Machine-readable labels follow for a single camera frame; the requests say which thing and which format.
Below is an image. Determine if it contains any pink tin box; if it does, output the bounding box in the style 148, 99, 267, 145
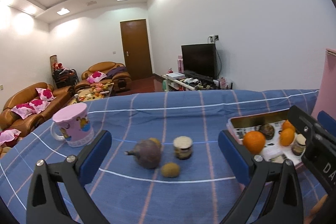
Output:
227, 109, 306, 169

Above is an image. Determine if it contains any black television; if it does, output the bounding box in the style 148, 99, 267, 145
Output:
181, 44, 218, 79

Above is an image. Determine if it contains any jar with beige lid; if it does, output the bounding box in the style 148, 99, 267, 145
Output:
291, 134, 306, 156
173, 136, 193, 160

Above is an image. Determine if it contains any cluttered coffee table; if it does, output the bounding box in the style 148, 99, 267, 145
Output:
68, 82, 114, 105

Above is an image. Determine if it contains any black chair with clothes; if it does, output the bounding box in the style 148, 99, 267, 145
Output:
50, 55, 79, 89

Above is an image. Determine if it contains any pink floral cushion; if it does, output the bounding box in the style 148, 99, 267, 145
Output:
35, 88, 55, 101

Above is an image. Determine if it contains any white TV stand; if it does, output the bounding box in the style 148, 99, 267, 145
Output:
161, 72, 234, 92

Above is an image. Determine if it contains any brown leather armchair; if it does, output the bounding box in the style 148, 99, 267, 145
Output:
75, 61, 131, 93

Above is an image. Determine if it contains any pink cartoon mug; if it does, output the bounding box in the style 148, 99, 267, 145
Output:
51, 103, 94, 148

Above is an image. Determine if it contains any brown leather long sofa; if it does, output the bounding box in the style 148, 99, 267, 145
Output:
1, 83, 74, 147

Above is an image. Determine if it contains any pink electric kettle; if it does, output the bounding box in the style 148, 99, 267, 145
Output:
311, 48, 336, 119

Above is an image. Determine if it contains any purple round fruit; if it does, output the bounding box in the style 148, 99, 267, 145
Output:
125, 139, 161, 169

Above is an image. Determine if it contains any orange fruit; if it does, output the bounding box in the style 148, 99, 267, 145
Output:
279, 128, 295, 147
243, 131, 266, 155
282, 120, 295, 132

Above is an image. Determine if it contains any brown kiwi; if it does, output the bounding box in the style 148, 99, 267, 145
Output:
149, 138, 162, 148
161, 162, 181, 178

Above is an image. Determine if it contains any brown wooden door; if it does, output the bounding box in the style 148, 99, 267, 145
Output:
120, 19, 153, 81

